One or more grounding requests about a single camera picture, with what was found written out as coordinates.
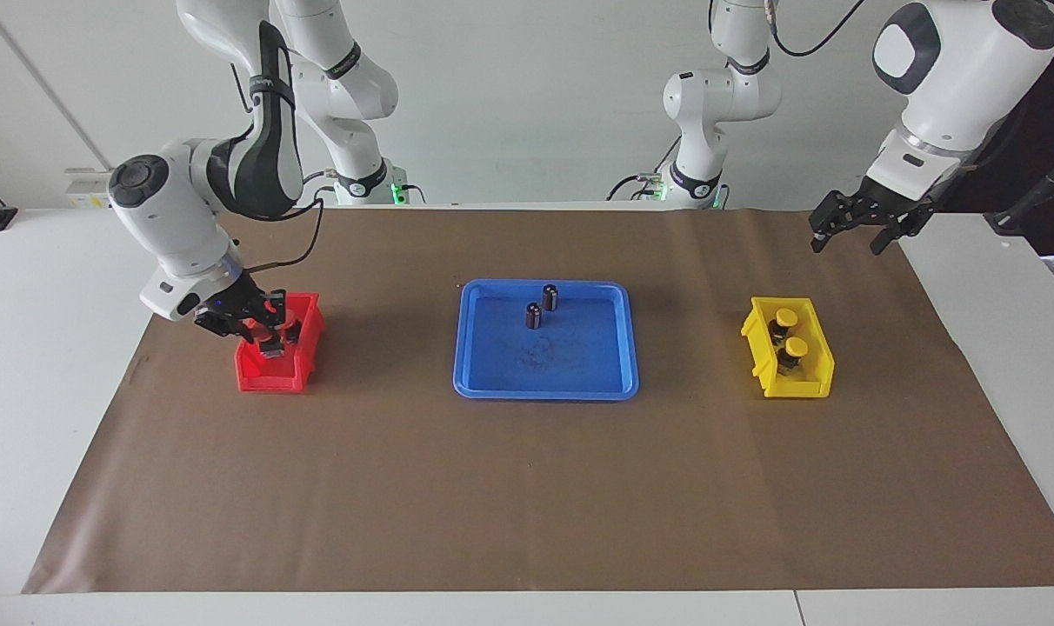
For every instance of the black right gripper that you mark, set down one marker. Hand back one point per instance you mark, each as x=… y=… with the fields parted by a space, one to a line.
x=231 y=309

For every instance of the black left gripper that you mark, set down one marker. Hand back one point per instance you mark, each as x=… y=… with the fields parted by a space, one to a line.
x=892 y=207

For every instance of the red push button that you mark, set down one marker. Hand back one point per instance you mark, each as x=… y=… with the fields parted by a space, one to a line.
x=292 y=332
x=257 y=332

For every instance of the yellow push button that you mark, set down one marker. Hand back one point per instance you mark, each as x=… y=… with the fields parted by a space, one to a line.
x=797 y=346
x=785 y=316

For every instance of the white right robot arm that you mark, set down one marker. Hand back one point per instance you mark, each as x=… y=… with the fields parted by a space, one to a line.
x=170 y=209

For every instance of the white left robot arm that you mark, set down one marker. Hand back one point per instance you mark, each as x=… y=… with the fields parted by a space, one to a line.
x=953 y=78

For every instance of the blue plastic tray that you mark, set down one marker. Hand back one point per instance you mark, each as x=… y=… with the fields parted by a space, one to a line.
x=579 y=365

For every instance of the red plastic storage bin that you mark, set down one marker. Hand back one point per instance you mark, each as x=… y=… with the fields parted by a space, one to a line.
x=270 y=378

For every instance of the yellow plastic storage bin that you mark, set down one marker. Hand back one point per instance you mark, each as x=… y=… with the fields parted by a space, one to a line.
x=797 y=387

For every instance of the black stand bar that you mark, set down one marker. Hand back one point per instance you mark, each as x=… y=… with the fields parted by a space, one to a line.
x=1049 y=187

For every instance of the small black cylinder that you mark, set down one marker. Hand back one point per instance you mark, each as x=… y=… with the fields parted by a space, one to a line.
x=550 y=297
x=534 y=316

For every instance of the brown paper table mat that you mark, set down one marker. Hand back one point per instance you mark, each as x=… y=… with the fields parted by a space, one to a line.
x=527 y=487

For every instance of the white wall socket strip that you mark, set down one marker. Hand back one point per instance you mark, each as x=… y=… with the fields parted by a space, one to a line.
x=88 y=198

